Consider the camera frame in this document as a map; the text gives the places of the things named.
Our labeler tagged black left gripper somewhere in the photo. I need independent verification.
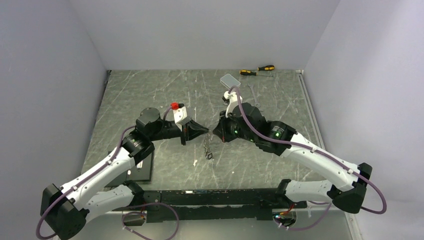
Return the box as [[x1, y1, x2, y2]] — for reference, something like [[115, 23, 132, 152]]
[[149, 119, 209, 146]]

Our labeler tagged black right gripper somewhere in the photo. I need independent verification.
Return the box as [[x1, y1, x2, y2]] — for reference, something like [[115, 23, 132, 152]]
[[213, 108, 257, 143]]

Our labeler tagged metal key organizer plate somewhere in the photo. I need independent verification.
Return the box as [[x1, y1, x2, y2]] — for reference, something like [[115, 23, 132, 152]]
[[203, 132, 213, 160]]

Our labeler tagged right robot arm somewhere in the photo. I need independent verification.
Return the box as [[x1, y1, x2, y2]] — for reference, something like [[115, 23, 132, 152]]
[[212, 103, 373, 214]]

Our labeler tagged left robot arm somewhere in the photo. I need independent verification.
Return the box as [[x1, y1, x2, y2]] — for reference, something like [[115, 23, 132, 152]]
[[35, 103, 209, 240]]

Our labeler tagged small silver wrench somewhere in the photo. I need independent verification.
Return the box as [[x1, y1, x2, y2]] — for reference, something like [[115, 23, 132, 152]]
[[247, 83, 261, 108]]

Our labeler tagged clear plastic box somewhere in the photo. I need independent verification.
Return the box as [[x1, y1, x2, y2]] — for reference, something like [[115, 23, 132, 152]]
[[220, 73, 241, 90]]

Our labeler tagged yellow black screwdriver front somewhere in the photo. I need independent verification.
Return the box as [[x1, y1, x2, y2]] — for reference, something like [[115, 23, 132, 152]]
[[239, 69, 273, 77]]

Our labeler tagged yellow black screwdriver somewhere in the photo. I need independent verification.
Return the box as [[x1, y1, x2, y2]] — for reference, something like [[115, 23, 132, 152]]
[[239, 69, 273, 77], [254, 65, 275, 72]]

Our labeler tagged black flat box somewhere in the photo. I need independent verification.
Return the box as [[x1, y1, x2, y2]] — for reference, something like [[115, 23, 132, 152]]
[[106, 153, 154, 188]]

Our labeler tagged yellow black screwdriver rear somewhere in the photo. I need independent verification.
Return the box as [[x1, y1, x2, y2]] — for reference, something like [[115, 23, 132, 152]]
[[254, 65, 275, 72]]

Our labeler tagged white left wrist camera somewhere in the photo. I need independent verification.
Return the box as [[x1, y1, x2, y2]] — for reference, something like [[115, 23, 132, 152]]
[[172, 106, 192, 125]]

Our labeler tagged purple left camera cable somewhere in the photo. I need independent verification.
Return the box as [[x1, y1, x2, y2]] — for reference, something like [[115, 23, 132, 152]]
[[35, 102, 185, 240]]

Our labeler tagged purple camera cable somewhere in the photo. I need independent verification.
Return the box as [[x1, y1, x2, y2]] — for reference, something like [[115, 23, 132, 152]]
[[35, 102, 185, 240], [227, 86, 388, 215]]

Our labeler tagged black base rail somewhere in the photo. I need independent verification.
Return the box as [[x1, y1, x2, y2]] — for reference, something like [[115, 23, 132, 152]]
[[118, 188, 308, 223]]

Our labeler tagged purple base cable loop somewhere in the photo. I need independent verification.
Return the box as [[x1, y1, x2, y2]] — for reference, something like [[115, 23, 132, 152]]
[[121, 202, 181, 240]]

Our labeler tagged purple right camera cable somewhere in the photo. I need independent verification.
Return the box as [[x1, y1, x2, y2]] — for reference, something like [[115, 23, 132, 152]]
[[227, 86, 388, 215]]

